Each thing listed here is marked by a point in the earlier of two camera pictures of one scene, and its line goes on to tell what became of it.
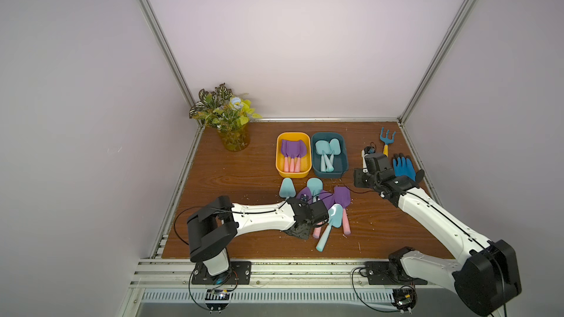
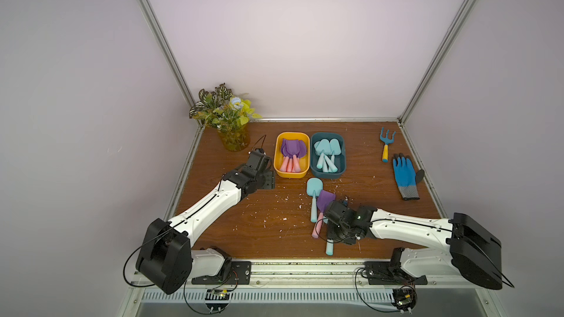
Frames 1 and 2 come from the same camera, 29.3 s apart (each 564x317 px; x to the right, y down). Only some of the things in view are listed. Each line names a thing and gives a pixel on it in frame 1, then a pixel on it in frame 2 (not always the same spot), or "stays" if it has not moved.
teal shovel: x=287 y=189 -> x=322 y=148
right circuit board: x=404 y=298 stays
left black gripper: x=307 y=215 -> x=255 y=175
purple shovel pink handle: x=306 y=191 -> x=284 y=149
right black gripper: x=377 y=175 -> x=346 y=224
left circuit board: x=217 y=299 stays
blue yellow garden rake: x=387 y=140 stays
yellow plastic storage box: x=305 y=160 stays
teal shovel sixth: x=315 y=186 stays
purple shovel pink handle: x=342 y=197 -> x=292 y=147
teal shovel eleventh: x=335 y=148 stays
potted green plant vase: x=228 y=114 stays
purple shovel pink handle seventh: x=328 y=199 stays
